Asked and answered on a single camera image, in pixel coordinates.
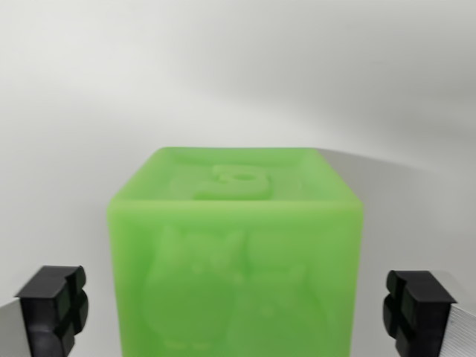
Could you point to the black-padded silver gripper right finger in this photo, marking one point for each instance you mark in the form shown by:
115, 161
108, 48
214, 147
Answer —
424, 316

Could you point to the black-padded silver gripper left finger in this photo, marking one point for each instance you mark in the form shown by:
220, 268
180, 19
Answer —
44, 312

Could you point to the green embossed cube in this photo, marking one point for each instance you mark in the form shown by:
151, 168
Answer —
234, 267

